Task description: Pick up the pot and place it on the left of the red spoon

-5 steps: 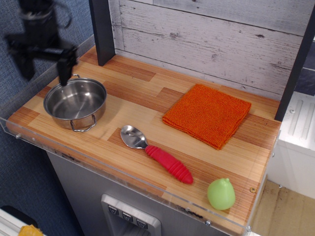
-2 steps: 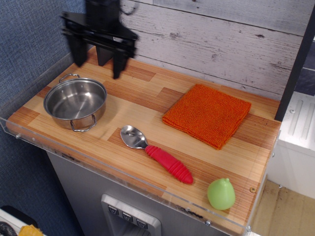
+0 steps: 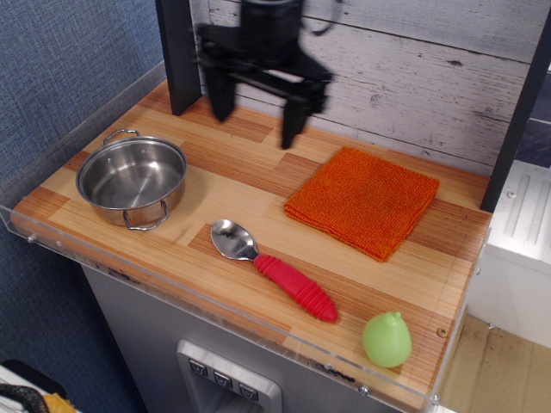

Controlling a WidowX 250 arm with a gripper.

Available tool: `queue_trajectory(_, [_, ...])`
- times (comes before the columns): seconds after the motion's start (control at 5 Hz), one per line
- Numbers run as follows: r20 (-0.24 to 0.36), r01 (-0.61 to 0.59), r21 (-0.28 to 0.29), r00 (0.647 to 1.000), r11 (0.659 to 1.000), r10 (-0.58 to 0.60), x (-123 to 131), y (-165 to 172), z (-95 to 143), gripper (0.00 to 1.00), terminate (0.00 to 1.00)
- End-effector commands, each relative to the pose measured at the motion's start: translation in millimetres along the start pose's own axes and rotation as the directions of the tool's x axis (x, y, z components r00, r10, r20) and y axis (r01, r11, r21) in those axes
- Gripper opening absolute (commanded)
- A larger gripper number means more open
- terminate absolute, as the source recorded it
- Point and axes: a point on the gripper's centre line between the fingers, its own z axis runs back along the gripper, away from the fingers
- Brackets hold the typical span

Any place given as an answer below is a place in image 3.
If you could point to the dark right support post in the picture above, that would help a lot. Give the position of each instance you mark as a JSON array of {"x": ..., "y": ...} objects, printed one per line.
[{"x": 519, "y": 120}]

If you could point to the yellow object at corner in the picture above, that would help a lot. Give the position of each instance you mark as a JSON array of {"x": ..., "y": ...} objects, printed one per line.
[{"x": 56, "y": 404}]

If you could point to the dark left support post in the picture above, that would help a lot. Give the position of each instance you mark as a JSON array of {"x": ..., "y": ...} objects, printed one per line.
[{"x": 179, "y": 51}]

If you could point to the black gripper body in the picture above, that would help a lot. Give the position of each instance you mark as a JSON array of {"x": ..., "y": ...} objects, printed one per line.
[{"x": 264, "y": 50}]

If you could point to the dark support post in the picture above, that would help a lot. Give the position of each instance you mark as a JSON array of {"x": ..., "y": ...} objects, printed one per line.
[
  {"x": 519, "y": 120},
  {"x": 179, "y": 51}
]

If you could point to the stainless steel pot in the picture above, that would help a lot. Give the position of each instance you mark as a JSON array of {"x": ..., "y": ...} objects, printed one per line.
[{"x": 133, "y": 180}]

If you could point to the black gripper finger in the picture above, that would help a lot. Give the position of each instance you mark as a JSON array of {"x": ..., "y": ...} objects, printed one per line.
[
  {"x": 221, "y": 89},
  {"x": 296, "y": 112}
]

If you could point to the red handled metal spoon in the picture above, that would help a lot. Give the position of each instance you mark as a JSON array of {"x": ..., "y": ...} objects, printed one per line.
[{"x": 235, "y": 243}]

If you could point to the grey toy fridge cabinet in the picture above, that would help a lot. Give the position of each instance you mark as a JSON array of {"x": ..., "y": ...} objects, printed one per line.
[{"x": 147, "y": 329}]

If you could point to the green plastic pear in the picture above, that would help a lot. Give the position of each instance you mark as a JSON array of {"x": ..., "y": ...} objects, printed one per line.
[{"x": 386, "y": 340}]

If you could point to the orange knitted cloth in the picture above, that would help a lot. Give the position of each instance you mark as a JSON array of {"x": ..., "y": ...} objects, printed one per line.
[{"x": 363, "y": 201}]

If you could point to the silver dispenser button panel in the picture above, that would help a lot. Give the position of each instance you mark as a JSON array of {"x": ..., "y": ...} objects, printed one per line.
[{"x": 216, "y": 384}]

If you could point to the clear acrylic guard rail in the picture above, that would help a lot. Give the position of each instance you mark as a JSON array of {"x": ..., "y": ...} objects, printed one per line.
[{"x": 236, "y": 170}]

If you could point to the white ridged side counter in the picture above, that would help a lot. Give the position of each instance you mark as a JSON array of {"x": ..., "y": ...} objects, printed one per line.
[{"x": 510, "y": 288}]

